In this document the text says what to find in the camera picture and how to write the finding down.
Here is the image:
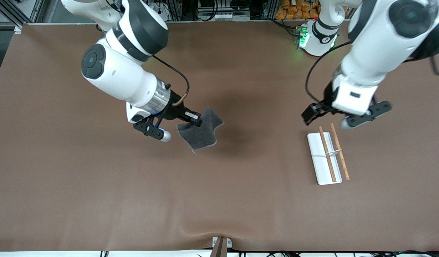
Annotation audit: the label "grey table clamp bracket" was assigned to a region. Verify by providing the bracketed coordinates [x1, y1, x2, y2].
[209, 236, 232, 257]

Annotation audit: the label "long wooden rack rod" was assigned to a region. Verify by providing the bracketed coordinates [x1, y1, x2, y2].
[330, 123, 350, 181]

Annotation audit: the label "white connector block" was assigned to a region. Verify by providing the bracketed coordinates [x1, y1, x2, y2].
[211, 12, 242, 21]

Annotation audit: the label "grey towel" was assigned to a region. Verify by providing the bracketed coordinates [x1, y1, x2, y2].
[177, 107, 225, 154]

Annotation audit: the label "aluminium frame strut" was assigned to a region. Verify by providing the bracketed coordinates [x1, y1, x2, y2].
[0, 0, 45, 29]

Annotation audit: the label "white power strip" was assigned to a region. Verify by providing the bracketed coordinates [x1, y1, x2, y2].
[148, 0, 170, 21]

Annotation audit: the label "white towel rack base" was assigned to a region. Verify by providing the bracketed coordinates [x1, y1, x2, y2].
[307, 132, 343, 186]

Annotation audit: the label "short wooden rack rod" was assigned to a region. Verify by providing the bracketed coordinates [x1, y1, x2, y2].
[318, 126, 337, 183]

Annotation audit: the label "brown table mat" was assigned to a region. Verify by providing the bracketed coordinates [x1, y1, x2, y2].
[0, 21, 439, 252]

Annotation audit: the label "orange bags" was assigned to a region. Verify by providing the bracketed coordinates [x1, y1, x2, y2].
[275, 0, 321, 20]

